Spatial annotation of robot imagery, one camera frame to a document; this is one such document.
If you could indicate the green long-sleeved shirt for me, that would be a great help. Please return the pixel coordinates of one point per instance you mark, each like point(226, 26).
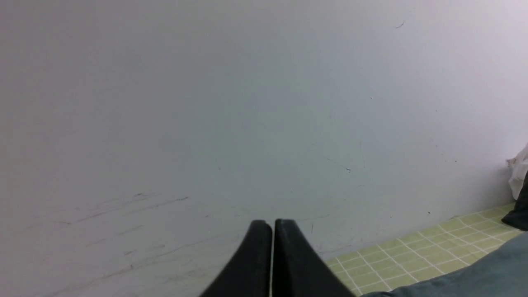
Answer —
point(502, 273)

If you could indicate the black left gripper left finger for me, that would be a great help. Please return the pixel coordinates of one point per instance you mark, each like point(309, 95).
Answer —
point(247, 274)

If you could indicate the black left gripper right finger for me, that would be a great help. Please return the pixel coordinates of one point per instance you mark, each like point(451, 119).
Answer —
point(297, 271)

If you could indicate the dark grey crumpled garment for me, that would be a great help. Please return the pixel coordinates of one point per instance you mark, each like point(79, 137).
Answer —
point(518, 217)

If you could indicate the white crumpled cloth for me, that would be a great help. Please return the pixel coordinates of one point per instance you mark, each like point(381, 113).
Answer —
point(519, 168)

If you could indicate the green checkered tablecloth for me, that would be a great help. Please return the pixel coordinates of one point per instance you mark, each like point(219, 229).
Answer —
point(425, 254)

